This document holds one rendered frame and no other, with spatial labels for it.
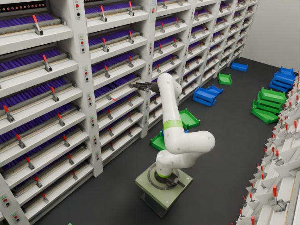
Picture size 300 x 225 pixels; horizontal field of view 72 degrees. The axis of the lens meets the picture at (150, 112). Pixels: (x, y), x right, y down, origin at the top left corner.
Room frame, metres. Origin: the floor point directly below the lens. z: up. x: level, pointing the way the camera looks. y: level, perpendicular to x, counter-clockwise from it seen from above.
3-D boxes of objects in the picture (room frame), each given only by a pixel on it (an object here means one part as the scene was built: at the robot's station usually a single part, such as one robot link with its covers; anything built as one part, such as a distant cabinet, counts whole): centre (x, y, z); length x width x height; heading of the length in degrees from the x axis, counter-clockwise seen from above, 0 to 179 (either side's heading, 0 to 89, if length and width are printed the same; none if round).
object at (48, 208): (1.59, 0.34, 0.03); 2.19 x 0.16 x 0.05; 145
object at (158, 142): (1.68, -0.21, 0.04); 0.30 x 0.20 x 0.08; 55
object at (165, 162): (1.03, -0.15, 0.48); 0.16 x 0.13 x 0.19; 100
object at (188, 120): (2.17, -0.49, 0.04); 0.30 x 0.20 x 0.08; 30
